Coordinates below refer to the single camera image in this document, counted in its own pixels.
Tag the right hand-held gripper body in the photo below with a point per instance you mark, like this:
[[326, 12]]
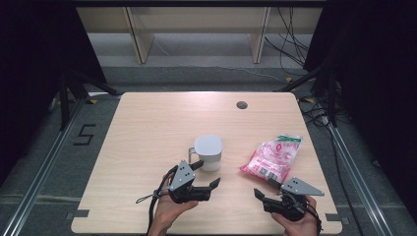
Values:
[[295, 188]]

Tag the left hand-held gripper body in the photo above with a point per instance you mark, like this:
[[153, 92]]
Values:
[[183, 177]]

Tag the pink and white plastic bag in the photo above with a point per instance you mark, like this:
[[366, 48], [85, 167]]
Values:
[[272, 160]]

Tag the person's left hand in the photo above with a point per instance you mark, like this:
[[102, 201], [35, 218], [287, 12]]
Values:
[[167, 211]]

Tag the person's right hand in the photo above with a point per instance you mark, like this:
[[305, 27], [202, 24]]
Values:
[[300, 227]]

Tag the black metal stand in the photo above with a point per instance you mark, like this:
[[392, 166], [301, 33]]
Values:
[[331, 98], [65, 98]]

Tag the black curtain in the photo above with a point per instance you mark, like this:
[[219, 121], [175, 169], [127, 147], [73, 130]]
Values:
[[36, 65], [377, 82]]

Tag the light wooden shelf unit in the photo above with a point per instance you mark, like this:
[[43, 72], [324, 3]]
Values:
[[196, 19]]

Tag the black table bracket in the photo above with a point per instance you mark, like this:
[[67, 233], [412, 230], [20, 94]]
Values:
[[336, 217], [78, 213]]

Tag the aluminium floor rail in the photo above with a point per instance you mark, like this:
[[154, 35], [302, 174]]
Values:
[[357, 183], [39, 177]]

